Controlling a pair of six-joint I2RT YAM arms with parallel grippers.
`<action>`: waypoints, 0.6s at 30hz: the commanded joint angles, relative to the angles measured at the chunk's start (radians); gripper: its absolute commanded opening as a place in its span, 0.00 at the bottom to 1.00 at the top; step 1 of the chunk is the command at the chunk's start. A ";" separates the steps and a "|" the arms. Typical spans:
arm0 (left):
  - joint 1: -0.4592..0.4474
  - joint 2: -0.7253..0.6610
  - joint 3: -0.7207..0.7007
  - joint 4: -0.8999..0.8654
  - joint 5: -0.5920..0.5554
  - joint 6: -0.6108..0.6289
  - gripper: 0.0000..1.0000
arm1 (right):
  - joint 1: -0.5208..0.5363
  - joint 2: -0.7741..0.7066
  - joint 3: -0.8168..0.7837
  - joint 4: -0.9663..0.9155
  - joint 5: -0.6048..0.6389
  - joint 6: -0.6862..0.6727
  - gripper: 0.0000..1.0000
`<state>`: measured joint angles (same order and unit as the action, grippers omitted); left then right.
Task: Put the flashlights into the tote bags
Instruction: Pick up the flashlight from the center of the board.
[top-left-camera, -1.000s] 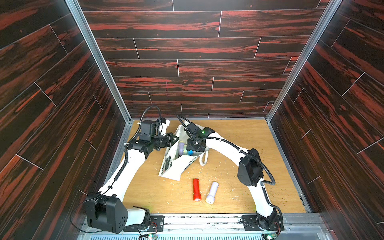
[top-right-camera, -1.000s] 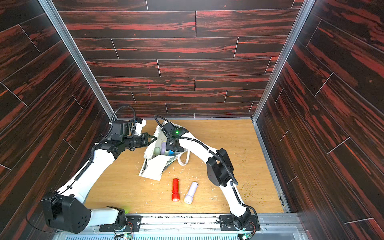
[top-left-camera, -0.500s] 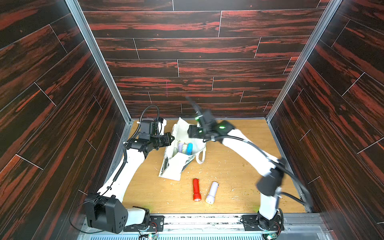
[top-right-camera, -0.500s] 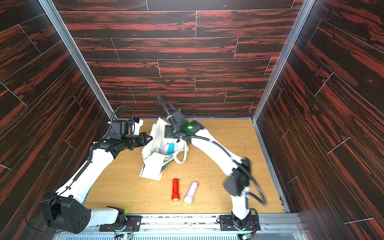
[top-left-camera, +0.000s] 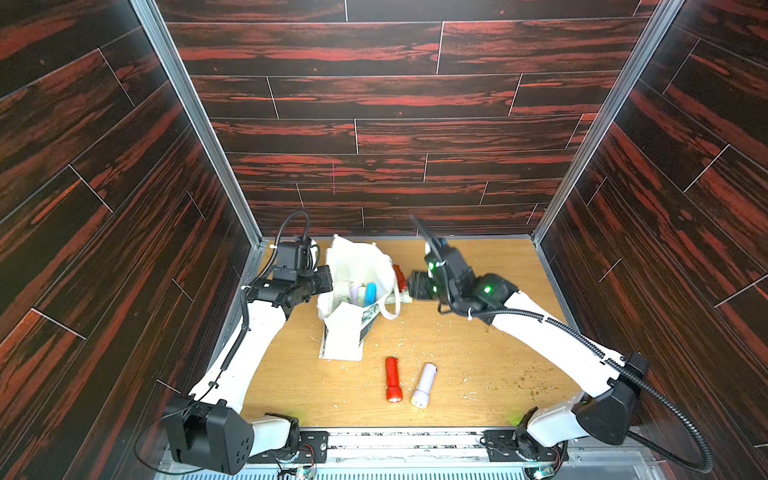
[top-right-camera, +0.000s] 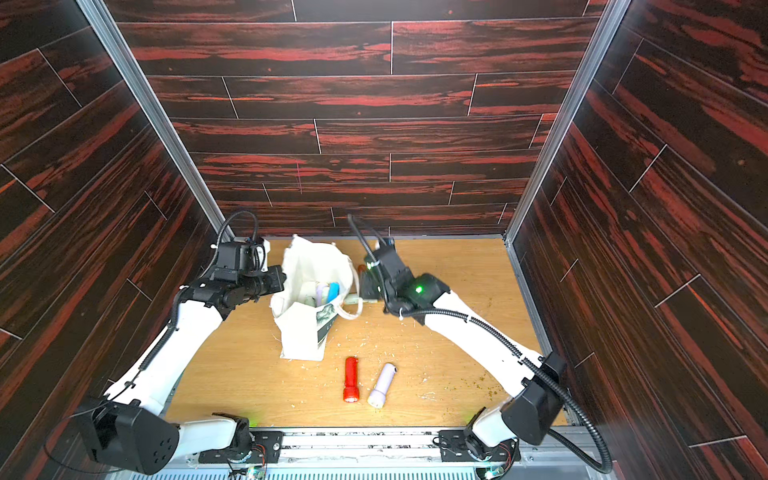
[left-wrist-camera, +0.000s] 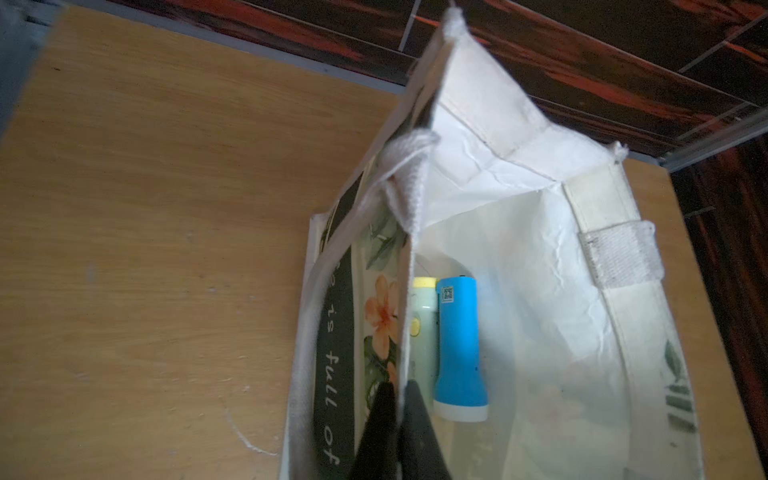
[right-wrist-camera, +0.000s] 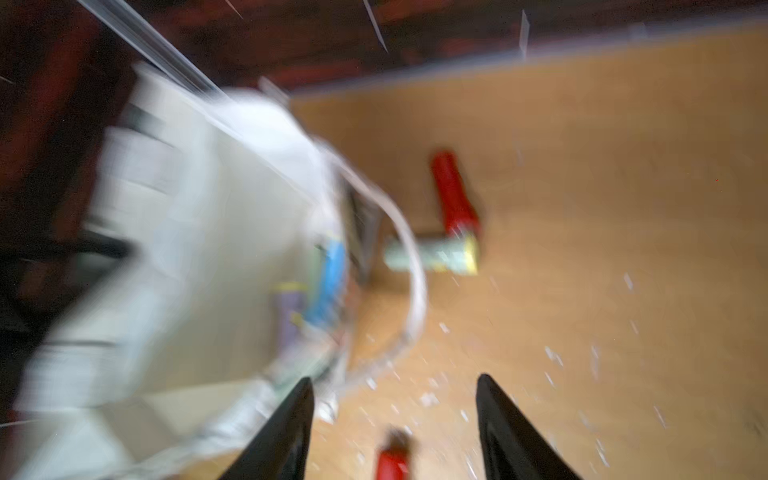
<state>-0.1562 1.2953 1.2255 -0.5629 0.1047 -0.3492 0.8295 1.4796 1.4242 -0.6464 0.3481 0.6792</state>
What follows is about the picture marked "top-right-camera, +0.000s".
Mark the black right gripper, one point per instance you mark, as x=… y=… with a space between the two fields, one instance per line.
x=374 y=285

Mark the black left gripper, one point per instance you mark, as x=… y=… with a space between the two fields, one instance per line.
x=276 y=281

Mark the blue flashlight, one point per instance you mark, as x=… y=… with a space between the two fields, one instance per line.
x=331 y=292

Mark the white printed tote bag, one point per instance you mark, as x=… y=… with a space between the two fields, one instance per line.
x=305 y=327

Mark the lavender white flashlight front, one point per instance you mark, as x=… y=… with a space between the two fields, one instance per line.
x=378 y=395

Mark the red flashlight front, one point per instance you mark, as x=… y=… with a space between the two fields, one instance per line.
x=351 y=390

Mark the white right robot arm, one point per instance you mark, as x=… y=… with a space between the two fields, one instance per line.
x=531 y=407

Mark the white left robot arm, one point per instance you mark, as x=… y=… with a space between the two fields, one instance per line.
x=125 y=429

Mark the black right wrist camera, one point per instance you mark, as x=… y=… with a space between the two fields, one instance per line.
x=388 y=260

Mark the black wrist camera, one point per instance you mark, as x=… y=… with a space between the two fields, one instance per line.
x=388 y=260
x=239 y=258

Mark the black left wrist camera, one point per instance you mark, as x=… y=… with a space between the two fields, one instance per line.
x=239 y=258

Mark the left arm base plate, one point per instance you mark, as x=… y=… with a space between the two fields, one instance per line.
x=257 y=447

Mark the aluminium front rail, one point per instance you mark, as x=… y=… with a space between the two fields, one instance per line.
x=380 y=453

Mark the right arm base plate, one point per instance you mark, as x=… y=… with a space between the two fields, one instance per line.
x=468 y=447

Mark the aluminium corner post left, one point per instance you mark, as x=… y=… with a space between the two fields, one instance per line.
x=114 y=43

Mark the aluminium corner post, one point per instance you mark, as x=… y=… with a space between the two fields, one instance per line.
x=114 y=43
x=597 y=48

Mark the aluminium corner post right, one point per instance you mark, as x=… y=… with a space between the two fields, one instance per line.
x=597 y=48

